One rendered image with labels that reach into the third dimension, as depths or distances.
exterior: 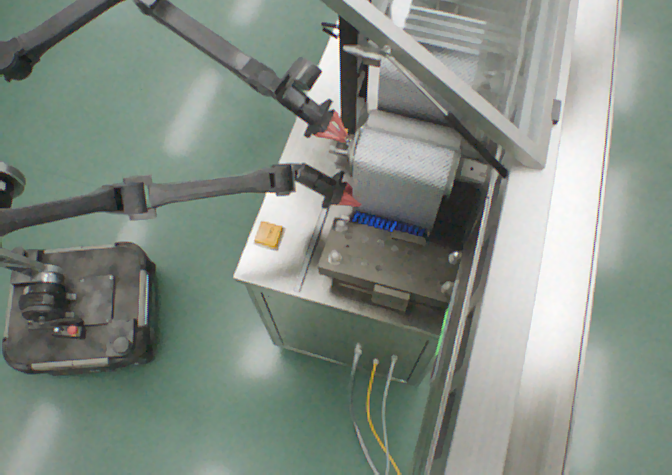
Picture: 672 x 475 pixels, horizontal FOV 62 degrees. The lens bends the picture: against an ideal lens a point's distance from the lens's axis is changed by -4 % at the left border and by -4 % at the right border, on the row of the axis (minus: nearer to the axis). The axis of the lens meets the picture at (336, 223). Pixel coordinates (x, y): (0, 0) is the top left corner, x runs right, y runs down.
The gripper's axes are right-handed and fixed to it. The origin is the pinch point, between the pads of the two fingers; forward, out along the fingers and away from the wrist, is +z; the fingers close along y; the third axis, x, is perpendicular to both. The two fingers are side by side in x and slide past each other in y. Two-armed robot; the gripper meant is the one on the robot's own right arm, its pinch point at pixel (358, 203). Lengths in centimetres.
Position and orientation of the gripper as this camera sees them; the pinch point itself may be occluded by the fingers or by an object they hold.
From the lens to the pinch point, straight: 164.9
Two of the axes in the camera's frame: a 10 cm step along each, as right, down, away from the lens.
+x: 4.7, -2.4, -8.5
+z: 8.4, 4.4, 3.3
